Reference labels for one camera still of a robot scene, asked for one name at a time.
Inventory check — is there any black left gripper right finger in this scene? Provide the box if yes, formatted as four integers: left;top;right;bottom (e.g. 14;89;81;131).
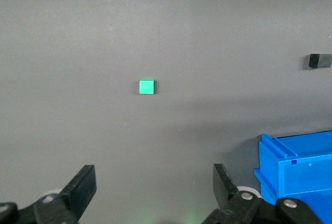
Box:
201;163;323;224

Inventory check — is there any small black cube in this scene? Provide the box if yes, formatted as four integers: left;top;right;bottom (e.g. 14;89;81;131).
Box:
308;53;332;68

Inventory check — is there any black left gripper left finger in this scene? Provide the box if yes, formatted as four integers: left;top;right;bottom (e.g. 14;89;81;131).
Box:
0;164;98;224

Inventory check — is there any blue plastic storage bin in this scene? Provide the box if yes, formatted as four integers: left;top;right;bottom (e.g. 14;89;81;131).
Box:
253;130;332;224

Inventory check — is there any small green cube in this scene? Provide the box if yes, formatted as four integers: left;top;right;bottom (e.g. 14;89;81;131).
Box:
139;79;156;95

